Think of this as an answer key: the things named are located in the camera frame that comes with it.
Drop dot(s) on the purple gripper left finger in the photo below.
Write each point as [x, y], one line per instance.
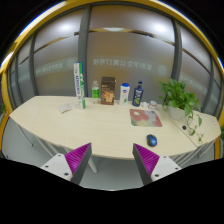
[70, 166]

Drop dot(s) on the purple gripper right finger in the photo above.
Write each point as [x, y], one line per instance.
[151, 166]

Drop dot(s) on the blue black computer mouse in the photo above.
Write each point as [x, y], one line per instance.
[151, 140]

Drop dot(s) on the floral mouse pad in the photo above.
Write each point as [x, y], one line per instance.
[144, 118]

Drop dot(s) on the light wooden table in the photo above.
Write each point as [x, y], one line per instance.
[108, 128]

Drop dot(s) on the small white packet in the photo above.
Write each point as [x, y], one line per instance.
[64, 108]

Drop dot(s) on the small jar with lid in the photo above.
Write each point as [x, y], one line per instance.
[152, 105]

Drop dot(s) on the potted green plant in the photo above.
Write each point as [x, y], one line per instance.
[176, 97]

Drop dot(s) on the dark blue bottle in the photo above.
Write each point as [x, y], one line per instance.
[137, 95]

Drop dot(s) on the brown cardboard box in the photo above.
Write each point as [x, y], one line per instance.
[107, 90]

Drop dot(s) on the clear green plastic bottle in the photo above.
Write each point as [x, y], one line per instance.
[95, 92]

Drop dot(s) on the white lotion bottle blue cap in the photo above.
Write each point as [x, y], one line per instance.
[124, 93]

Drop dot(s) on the green white shuttlecock tube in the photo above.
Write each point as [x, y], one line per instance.
[79, 84]

